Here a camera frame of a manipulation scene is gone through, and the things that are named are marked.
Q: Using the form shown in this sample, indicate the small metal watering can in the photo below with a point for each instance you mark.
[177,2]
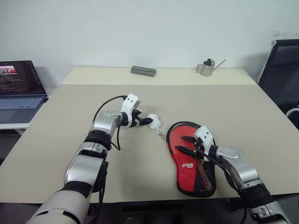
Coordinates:
[205,69]

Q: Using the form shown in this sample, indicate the red black paddle case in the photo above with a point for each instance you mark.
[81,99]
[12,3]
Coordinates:
[184,163]

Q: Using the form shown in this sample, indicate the white side table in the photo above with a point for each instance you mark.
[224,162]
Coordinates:
[11,126]

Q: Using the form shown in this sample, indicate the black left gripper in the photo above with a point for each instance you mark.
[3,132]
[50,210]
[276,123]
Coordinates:
[133,120]

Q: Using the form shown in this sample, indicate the white fluffy pompom zipper charm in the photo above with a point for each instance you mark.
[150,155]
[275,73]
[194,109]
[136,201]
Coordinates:
[155,121]

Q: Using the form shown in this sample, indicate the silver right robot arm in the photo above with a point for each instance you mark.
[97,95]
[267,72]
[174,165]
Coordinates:
[245,170]

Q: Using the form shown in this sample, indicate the black table crossbar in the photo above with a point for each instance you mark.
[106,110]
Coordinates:
[154,208]

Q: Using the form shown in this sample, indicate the black mesh office chair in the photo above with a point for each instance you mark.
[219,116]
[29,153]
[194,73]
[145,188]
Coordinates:
[280,72]

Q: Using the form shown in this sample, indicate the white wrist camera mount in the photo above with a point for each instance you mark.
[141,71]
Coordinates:
[130,102]
[205,137]

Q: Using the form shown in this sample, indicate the open laptop computer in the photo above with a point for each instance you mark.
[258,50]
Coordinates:
[18,93]

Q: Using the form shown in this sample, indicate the grey rectangular case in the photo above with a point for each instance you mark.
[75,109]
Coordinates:
[143,71]

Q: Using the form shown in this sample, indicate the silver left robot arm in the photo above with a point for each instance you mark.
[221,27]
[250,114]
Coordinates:
[102,123]

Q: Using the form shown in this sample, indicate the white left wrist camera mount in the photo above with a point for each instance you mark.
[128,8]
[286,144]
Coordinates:
[130,102]

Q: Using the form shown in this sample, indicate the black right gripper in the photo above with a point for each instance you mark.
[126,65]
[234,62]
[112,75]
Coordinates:
[198,148]

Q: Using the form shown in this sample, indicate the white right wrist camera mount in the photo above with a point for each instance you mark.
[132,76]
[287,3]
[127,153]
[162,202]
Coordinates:
[205,137]

